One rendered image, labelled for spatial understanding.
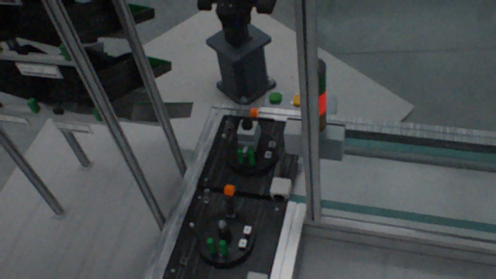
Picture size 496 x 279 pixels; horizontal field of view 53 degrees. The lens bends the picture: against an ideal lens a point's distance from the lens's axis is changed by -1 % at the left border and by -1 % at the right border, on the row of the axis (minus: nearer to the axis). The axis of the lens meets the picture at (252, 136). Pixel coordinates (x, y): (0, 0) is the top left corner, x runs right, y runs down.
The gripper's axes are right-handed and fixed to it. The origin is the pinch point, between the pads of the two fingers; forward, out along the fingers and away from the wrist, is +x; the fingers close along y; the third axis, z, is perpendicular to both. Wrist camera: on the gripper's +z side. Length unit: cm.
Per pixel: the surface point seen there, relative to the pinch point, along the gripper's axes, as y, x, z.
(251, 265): 12, 29, 50
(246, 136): 5.1, 18.3, 22.3
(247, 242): 11, 27, 46
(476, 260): 62, 37, 36
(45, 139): -66, 39, 16
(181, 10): -104, 122, -166
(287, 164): 14.8, 28.8, 21.3
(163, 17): -115, 122, -157
